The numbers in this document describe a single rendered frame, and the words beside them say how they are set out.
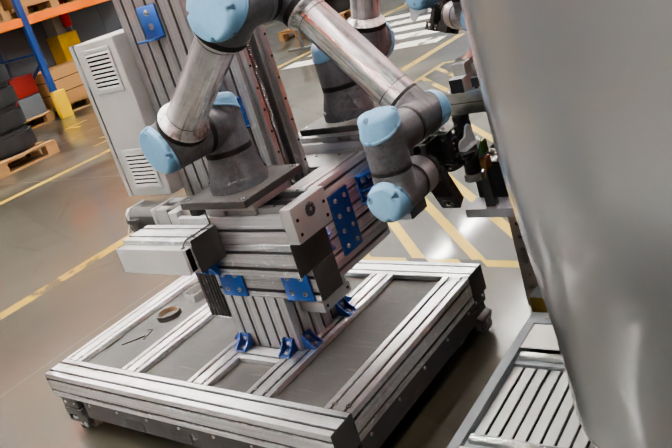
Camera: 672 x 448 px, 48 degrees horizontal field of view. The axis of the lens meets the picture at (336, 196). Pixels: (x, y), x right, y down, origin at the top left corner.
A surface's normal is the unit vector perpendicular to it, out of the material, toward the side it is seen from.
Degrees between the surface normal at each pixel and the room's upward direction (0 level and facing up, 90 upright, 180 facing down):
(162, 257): 90
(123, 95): 90
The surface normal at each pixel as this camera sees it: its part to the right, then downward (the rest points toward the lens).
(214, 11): -0.54, 0.35
